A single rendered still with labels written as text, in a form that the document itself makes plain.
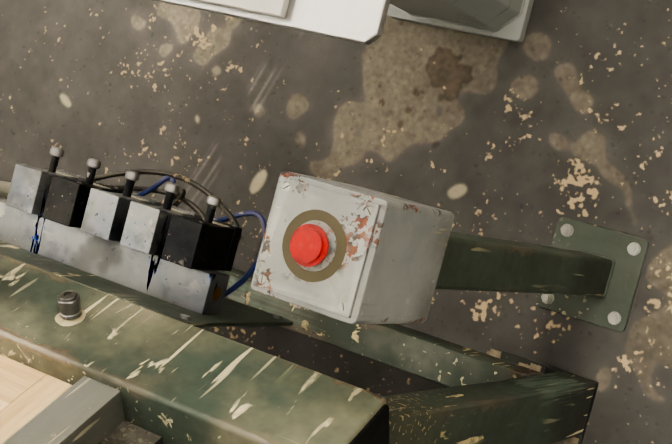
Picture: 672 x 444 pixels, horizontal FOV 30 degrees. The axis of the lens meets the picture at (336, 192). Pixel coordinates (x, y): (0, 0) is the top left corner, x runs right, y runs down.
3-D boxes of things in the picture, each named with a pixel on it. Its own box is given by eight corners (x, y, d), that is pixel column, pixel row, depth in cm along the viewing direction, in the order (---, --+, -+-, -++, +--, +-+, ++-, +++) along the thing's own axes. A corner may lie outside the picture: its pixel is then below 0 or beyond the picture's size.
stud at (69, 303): (87, 313, 140) (83, 291, 138) (72, 325, 138) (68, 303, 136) (70, 307, 141) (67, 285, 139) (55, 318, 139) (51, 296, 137)
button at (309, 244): (340, 231, 117) (330, 229, 115) (329, 272, 117) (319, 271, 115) (304, 220, 119) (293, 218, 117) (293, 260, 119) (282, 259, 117)
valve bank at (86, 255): (323, 217, 158) (220, 202, 137) (294, 325, 159) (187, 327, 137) (31, 128, 181) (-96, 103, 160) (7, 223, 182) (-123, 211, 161)
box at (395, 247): (459, 214, 130) (386, 200, 114) (429, 324, 131) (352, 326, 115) (361, 185, 136) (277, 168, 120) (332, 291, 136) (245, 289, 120)
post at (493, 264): (615, 260, 198) (426, 234, 132) (605, 297, 198) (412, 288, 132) (579, 250, 201) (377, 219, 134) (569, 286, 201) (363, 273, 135)
